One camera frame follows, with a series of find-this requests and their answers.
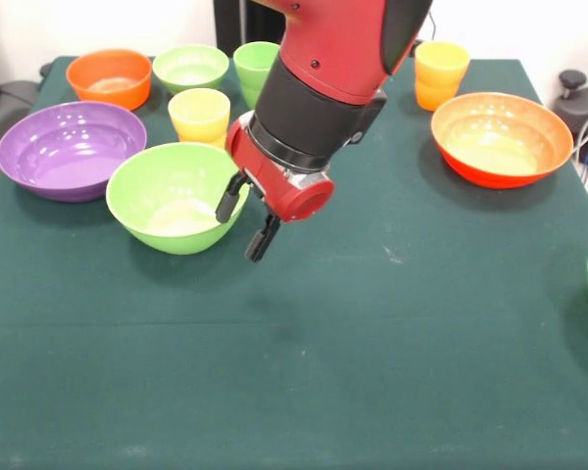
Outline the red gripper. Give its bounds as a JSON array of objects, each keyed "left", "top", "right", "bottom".
[{"left": 215, "top": 111, "right": 336, "bottom": 263}]

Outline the yellow plastic cup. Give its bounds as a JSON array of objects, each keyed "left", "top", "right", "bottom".
[
  {"left": 168, "top": 87, "right": 232, "bottom": 151},
  {"left": 415, "top": 41, "right": 471, "bottom": 113}
]

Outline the dark green table cloth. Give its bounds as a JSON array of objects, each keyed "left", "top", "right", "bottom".
[{"left": 0, "top": 56, "right": 588, "bottom": 470}]

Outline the green plastic cup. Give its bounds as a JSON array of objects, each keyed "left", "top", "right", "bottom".
[{"left": 232, "top": 41, "right": 281, "bottom": 111}]

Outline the small green plastic bowl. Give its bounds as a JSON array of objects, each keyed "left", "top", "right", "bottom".
[{"left": 152, "top": 43, "right": 230, "bottom": 96}]

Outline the purple plastic bowl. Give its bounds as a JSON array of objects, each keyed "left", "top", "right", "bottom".
[{"left": 0, "top": 101, "right": 148, "bottom": 204}]

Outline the small orange plastic bowl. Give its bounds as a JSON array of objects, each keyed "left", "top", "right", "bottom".
[{"left": 66, "top": 48, "right": 154, "bottom": 112}]

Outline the large orange plastic bowl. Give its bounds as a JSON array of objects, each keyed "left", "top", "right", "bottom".
[{"left": 430, "top": 91, "right": 575, "bottom": 190}]

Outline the black knobbed equipment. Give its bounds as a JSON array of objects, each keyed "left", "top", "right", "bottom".
[{"left": 553, "top": 70, "right": 588, "bottom": 165}]

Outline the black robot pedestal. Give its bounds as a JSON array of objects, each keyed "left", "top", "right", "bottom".
[{"left": 213, "top": 0, "right": 288, "bottom": 50}]

